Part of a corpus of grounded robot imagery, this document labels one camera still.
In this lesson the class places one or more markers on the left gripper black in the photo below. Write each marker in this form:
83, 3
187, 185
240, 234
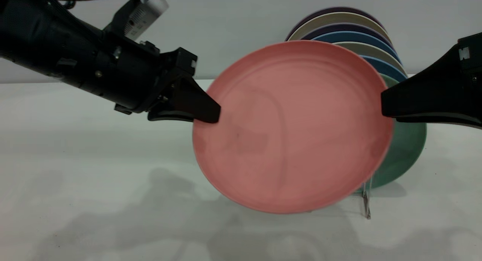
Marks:
131, 76

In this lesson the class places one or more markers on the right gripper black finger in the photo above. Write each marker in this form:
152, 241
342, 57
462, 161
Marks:
433, 91
444, 120

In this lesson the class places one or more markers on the pink round plate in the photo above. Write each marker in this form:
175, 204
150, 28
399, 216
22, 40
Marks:
293, 129

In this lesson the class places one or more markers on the green round plate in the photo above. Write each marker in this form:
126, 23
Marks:
406, 148

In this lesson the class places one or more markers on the blue round plate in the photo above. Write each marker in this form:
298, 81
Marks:
386, 69
350, 37

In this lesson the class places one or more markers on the beige round plate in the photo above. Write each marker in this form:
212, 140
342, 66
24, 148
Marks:
363, 48

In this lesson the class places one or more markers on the navy purple round plate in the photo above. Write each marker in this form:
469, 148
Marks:
339, 28

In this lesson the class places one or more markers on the cream round plate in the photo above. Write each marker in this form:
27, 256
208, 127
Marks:
331, 19

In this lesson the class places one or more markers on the dark purple round plate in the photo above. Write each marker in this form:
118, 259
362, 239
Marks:
331, 9

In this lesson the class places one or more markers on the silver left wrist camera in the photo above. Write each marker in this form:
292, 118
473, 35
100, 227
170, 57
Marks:
141, 14

